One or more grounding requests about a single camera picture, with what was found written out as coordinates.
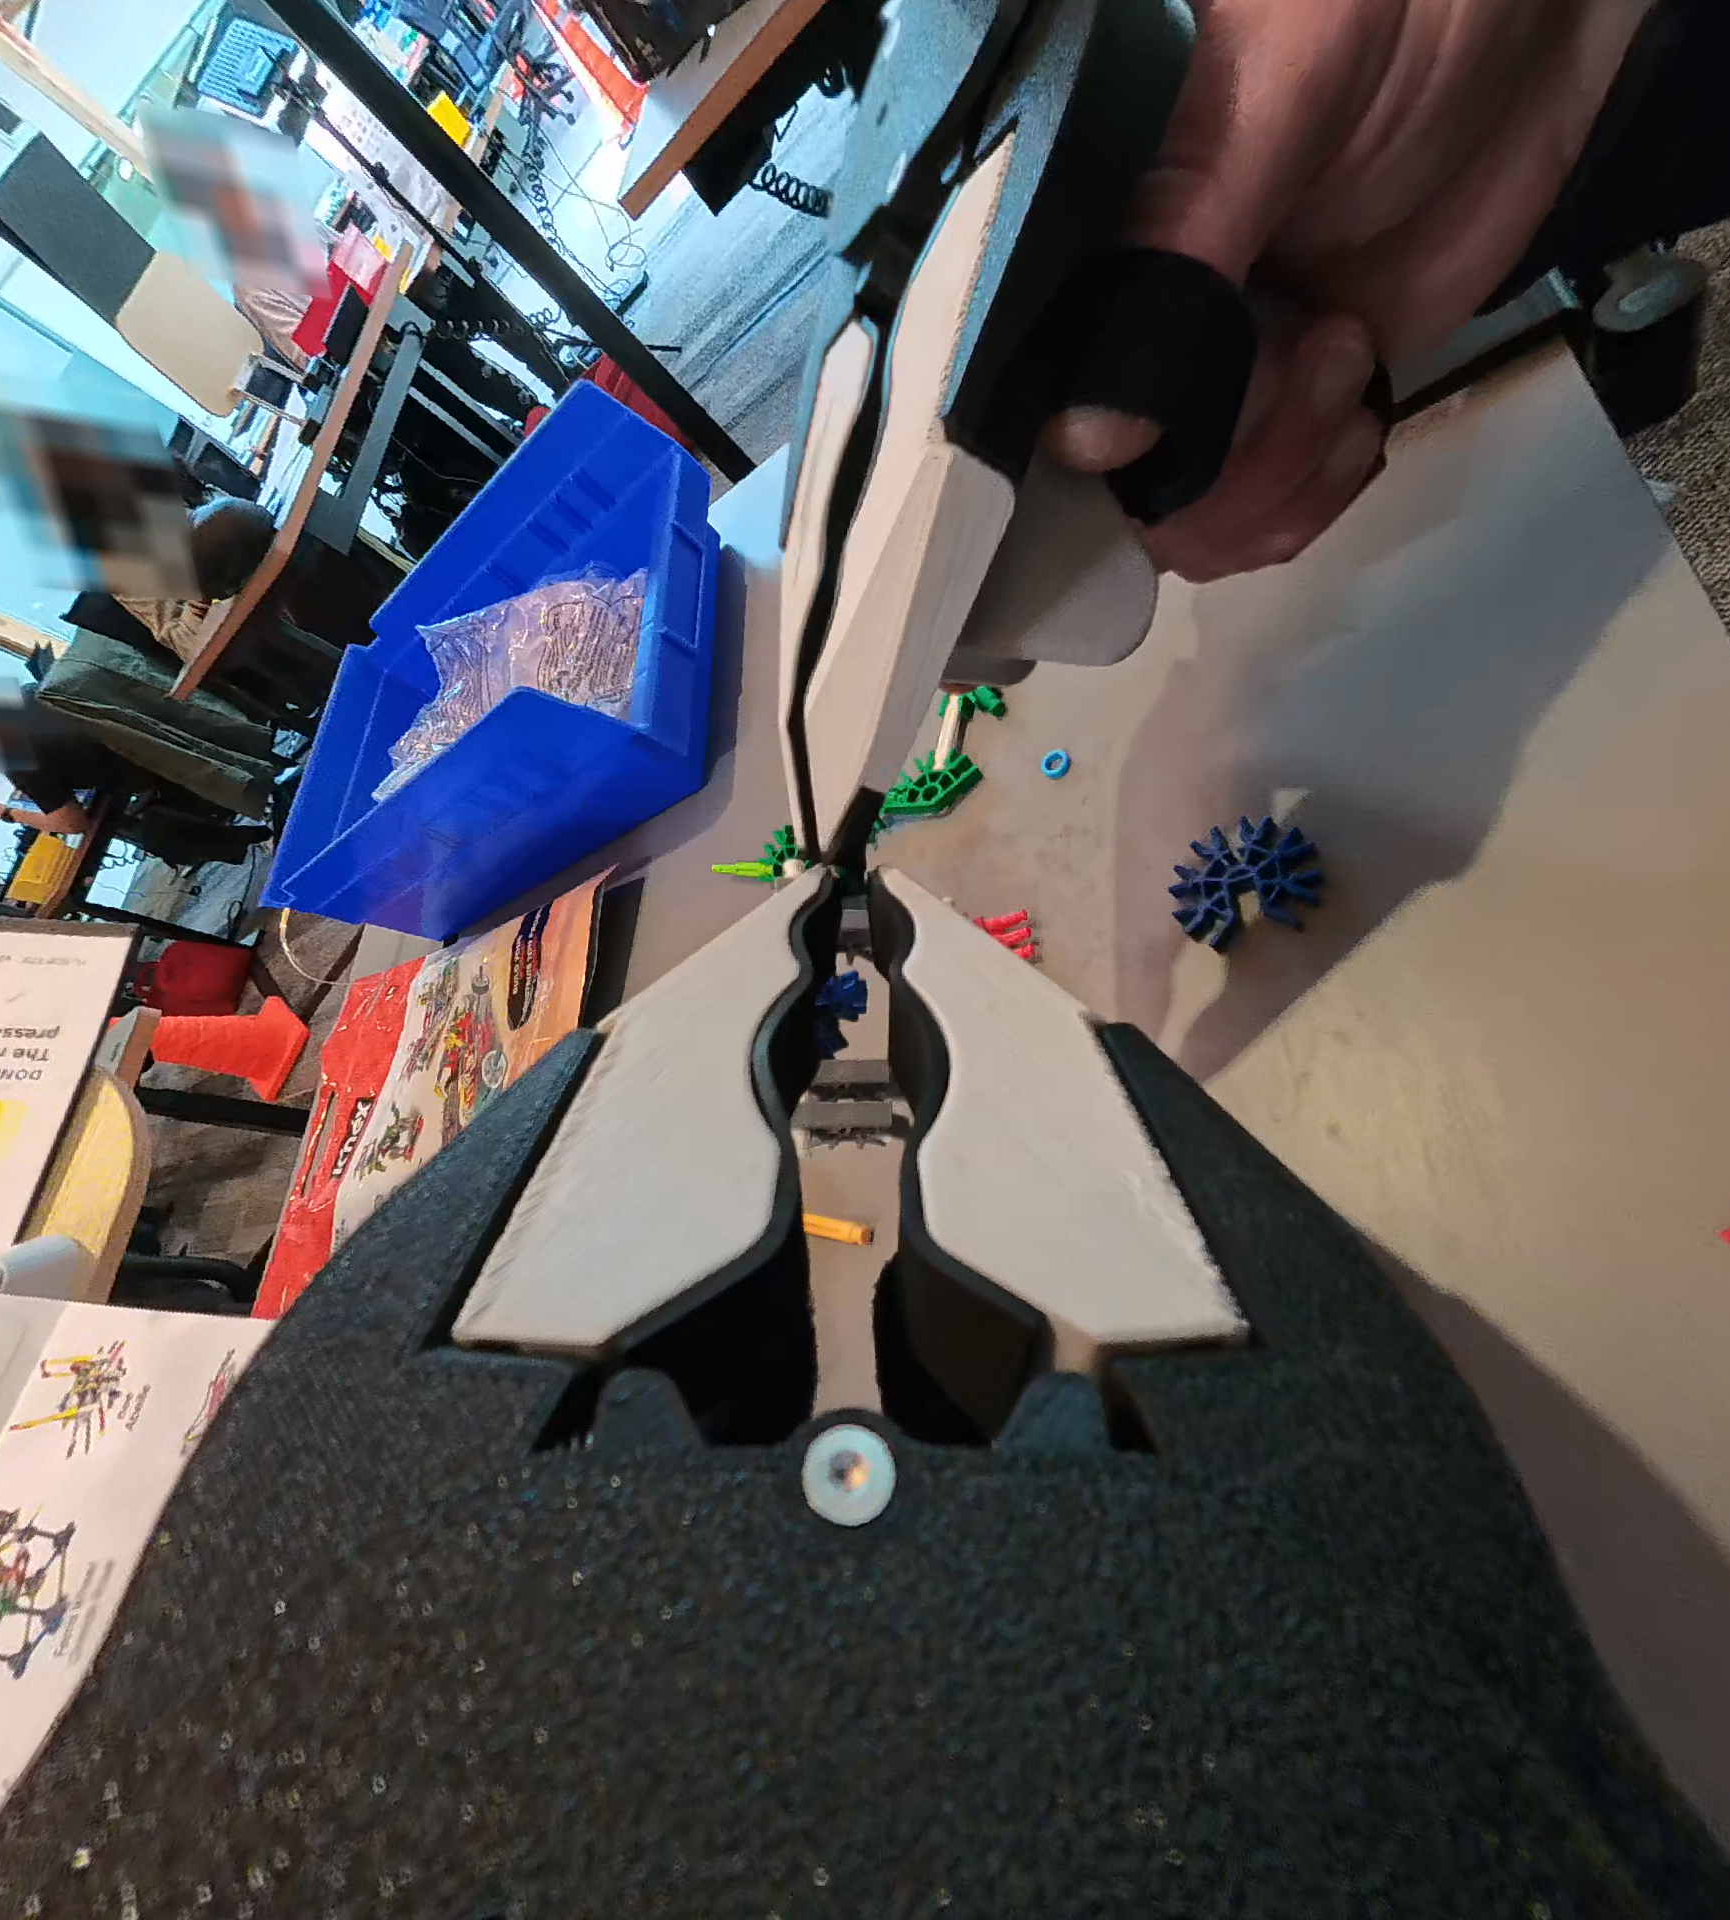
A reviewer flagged grey chair base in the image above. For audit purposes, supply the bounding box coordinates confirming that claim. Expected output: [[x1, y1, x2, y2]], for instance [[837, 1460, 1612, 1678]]
[[1382, 247, 1709, 444]]

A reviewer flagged black metal pole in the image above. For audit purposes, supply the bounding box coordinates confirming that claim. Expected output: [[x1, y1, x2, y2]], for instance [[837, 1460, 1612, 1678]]
[[264, 0, 758, 487]]

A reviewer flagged white desk stand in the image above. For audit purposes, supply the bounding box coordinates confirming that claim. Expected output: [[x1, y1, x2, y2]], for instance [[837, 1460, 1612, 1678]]
[[0, 1232, 107, 1331]]

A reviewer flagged wooden chair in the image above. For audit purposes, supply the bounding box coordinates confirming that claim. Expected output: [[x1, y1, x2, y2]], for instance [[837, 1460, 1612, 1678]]
[[23, 1069, 156, 1305]]

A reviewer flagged green toy connector chain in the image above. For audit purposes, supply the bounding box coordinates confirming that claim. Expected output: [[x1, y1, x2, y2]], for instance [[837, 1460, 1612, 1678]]
[[711, 682, 1011, 891]]

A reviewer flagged blue storage bin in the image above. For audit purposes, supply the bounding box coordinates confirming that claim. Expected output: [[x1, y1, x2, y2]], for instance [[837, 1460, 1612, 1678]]
[[261, 379, 727, 949]]

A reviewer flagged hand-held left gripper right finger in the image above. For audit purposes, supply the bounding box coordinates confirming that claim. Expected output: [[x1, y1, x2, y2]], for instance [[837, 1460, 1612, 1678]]
[[868, 866, 1253, 1379]]

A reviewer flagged blue snowflake connector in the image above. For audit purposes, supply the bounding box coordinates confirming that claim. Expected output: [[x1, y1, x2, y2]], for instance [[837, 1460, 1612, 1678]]
[[1169, 817, 1326, 955]]

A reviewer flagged toy instruction sheet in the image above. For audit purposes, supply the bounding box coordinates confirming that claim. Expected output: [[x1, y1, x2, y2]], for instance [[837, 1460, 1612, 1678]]
[[0, 1290, 278, 1884]]

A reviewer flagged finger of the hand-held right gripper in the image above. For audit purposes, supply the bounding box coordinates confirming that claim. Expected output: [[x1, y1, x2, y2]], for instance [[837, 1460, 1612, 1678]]
[[803, 134, 1029, 869], [776, 314, 882, 861]]

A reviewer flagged orange toy package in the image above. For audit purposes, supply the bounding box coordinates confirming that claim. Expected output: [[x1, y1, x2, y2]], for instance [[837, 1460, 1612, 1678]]
[[253, 866, 616, 1322]]

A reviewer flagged clear plastic bag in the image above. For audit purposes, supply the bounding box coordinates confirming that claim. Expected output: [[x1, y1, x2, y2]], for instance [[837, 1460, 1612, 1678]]
[[373, 565, 653, 807]]

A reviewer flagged multicoloured construction toy model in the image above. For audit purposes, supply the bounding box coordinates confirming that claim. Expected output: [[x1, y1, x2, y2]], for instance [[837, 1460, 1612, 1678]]
[[797, 893, 1045, 1161]]

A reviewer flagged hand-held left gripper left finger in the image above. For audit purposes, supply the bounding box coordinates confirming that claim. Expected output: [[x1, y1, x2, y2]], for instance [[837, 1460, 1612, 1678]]
[[450, 866, 844, 1357]]

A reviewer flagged orange traffic cone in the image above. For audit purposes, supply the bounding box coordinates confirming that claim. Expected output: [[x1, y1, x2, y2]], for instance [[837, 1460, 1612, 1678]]
[[145, 1002, 315, 1109]]

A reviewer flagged person's right hand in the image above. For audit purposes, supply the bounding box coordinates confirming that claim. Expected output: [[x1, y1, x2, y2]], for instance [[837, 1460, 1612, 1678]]
[[1033, 0, 1661, 589]]

